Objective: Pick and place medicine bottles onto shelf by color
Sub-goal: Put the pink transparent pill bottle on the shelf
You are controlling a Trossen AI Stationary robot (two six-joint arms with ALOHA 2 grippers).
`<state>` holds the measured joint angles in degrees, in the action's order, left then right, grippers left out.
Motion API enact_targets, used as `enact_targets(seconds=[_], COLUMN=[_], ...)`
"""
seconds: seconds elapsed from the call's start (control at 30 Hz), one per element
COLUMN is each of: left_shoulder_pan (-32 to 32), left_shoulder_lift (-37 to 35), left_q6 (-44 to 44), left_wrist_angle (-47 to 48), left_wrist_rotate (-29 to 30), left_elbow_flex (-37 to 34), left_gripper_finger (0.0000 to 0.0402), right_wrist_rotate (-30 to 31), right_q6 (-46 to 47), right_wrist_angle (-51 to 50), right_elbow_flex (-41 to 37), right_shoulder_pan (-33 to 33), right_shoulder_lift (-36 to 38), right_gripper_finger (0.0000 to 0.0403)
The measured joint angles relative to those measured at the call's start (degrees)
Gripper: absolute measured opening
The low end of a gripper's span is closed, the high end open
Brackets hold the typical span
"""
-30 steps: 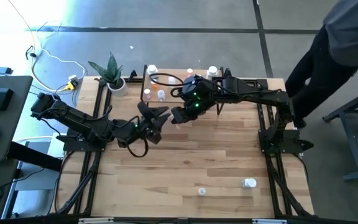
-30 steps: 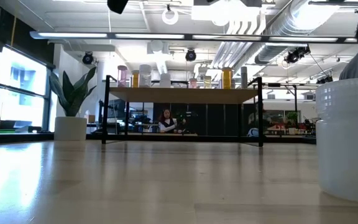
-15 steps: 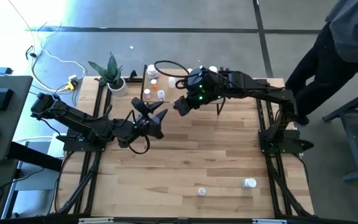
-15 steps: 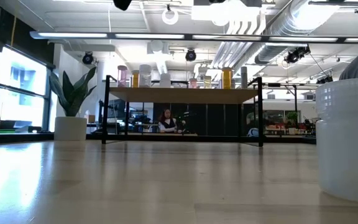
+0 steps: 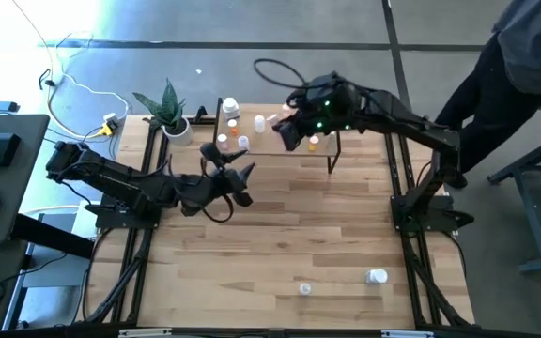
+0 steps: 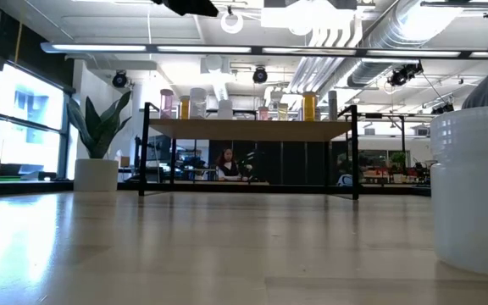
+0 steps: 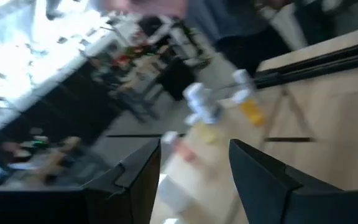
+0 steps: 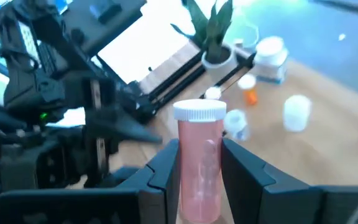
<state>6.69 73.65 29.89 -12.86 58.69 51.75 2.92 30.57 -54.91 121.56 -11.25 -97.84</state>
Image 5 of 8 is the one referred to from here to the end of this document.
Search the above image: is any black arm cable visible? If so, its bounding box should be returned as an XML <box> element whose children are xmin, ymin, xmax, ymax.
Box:
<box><xmin>200</xmin><ymin>192</ymin><xmax>235</xmax><ymax>224</ymax></box>
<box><xmin>253</xmin><ymin>57</ymin><xmax>310</xmax><ymax>91</ymax></box>

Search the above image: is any silver metal bracket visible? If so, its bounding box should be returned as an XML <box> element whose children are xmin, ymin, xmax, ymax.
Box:
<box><xmin>380</xmin><ymin>330</ymin><xmax>435</xmax><ymax>338</ymax></box>
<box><xmin>117</xmin><ymin>328</ymin><xmax>174</xmax><ymax>338</ymax></box>

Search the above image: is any white round plant pot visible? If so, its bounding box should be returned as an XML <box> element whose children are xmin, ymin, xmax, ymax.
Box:
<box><xmin>162</xmin><ymin>116</ymin><xmax>195</xmax><ymax>147</ymax></box>

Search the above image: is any grey metal table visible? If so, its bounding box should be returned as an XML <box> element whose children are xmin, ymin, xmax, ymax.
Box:
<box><xmin>486</xmin><ymin>127</ymin><xmax>541</xmax><ymax>274</ymax></box>

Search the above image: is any large white wide-cap bottle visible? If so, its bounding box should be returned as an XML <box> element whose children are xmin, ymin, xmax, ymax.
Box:
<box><xmin>364</xmin><ymin>268</ymin><xmax>390</xmax><ymax>285</ymax></box>

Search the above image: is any black aluminium table frame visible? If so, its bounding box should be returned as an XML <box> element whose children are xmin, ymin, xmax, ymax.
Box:
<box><xmin>75</xmin><ymin>100</ymin><xmax>477</xmax><ymax>332</ymax></box>

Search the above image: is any beige floor cable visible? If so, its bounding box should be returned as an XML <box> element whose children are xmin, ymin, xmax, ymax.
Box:
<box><xmin>10</xmin><ymin>0</ymin><xmax>107</xmax><ymax>140</ymax></box>

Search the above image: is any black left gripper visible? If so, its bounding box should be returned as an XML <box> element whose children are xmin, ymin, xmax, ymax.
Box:
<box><xmin>172</xmin><ymin>143</ymin><xmax>256</xmax><ymax>217</ymax></box>

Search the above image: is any white melatonin bottle blue label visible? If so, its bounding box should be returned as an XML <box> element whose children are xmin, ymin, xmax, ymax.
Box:
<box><xmin>221</xmin><ymin>97</ymin><xmax>241</xmax><ymax>121</ymax></box>

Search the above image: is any person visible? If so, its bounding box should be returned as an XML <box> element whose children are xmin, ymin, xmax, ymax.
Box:
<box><xmin>432</xmin><ymin>0</ymin><xmax>541</xmax><ymax>190</ymax></box>

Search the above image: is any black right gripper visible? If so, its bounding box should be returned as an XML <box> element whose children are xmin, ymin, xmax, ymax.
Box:
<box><xmin>277</xmin><ymin>74</ymin><xmax>361</xmax><ymax>152</ymax></box>

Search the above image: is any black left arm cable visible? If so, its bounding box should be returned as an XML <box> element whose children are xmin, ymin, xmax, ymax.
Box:
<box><xmin>200</xmin><ymin>192</ymin><xmax>235</xmax><ymax>224</ymax></box>

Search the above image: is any black cable clip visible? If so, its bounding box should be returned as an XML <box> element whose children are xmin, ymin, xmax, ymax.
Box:
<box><xmin>38</xmin><ymin>68</ymin><xmax>58</xmax><ymax>91</ymax></box>

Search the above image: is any green snake plant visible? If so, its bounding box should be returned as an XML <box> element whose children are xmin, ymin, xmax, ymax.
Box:
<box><xmin>131</xmin><ymin>78</ymin><xmax>188</xmax><ymax>132</ymax></box>

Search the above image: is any grey desk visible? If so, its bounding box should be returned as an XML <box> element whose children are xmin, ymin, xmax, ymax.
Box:
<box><xmin>0</xmin><ymin>114</ymin><xmax>51</xmax><ymax>249</ymax></box>

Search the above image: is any white floor cable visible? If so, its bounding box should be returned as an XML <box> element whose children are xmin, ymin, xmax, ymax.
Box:
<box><xmin>53</xmin><ymin>30</ymin><xmax>133</xmax><ymax>116</ymax></box>

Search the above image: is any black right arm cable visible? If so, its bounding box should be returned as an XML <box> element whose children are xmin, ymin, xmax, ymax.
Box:
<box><xmin>253</xmin><ymin>57</ymin><xmax>310</xmax><ymax>91</ymax></box>

